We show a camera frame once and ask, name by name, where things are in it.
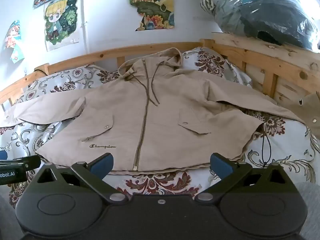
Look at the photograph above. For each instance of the landscape wall poster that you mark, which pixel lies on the landscape wall poster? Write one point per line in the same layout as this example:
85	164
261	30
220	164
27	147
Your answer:
152	2

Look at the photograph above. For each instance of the floral printed pillow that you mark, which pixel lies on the floral printed pillow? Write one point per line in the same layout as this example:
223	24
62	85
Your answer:
212	62

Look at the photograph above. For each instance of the blond cartoon figure wall poster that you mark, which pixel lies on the blond cartoon figure wall poster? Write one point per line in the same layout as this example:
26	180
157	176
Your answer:
61	22

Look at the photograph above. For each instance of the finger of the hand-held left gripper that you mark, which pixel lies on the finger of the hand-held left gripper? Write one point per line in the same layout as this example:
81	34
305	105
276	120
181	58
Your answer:
30	162

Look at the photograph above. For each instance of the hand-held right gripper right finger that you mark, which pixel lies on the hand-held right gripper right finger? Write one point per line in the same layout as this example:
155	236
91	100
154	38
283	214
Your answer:
220	165

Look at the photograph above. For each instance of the floral printed blanket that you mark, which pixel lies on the floral printed blanket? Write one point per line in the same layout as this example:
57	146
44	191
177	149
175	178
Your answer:
280	150

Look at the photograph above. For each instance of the clear plastic bag of clothes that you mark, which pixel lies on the clear plastic bag of clothes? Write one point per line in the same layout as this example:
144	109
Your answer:
260	10

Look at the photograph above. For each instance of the small cartoon wall poster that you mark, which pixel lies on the small cartoon wall poster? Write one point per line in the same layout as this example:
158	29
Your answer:
14	41

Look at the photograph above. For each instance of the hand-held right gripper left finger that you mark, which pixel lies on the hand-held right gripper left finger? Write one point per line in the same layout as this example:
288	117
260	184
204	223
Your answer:
103	165

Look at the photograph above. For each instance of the beige hooded zip jacket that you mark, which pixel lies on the beige hooded zip jacket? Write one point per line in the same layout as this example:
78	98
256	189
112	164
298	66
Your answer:
155	120

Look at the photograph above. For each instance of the wooden bed frame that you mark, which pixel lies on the wooden bed frame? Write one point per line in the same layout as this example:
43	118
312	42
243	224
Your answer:
275	57

